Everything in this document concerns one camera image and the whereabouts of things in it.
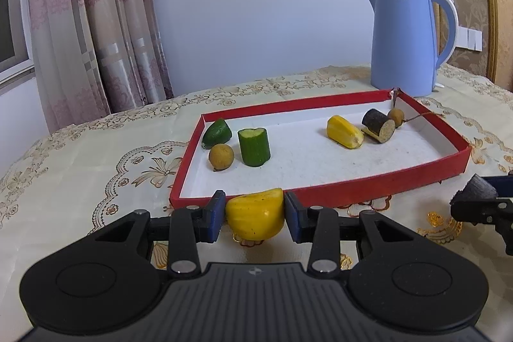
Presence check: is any green cucumber piece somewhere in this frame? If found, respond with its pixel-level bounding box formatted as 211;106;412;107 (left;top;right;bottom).
238;128;271;167

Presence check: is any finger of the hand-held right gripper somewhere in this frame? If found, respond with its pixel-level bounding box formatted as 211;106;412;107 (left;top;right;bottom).
481;173;513;191
450;197;513;256

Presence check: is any dark sugarcane piece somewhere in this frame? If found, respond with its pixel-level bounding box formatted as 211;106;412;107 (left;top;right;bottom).
361;109;397;144
449;174;500;204

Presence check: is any white wall switch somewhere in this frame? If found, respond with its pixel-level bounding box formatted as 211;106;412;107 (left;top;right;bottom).
458;26;484;52

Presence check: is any red cardboard box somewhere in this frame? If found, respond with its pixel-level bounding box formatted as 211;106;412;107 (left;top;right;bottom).
169;88;473;211

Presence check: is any cream gold floral tablecloth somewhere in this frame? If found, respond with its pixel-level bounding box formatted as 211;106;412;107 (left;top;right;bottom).
0;63;513;342

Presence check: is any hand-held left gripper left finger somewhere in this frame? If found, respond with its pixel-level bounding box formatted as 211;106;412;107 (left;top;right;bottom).
87;190;227;279

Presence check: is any green fruit piece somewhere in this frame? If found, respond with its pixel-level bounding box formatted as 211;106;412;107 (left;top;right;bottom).
201;118;232;149

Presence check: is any window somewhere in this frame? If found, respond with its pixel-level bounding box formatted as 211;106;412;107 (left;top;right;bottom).
0;0;37;86

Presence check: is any smooth yellow fruit piece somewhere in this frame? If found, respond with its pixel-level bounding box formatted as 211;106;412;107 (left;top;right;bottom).
225;188;286;240

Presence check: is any round yellow-brown fruit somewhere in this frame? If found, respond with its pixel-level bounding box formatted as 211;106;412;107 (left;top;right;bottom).
209;144;235;171

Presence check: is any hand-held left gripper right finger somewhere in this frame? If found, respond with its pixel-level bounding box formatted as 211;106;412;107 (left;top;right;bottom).
284;190;425;279

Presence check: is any small brown longan with stem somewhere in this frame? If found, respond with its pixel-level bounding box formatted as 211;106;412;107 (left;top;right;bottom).
387;88;443;129

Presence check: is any ribbed yellow fruit piece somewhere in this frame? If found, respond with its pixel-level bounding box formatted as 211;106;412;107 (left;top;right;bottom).
326;115;365;149

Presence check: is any blue electric kettle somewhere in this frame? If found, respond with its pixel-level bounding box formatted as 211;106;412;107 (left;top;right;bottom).
365;0;458;97

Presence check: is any pink patterned curtain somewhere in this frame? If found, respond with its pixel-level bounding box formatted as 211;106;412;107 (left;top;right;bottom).
24;0;175;134

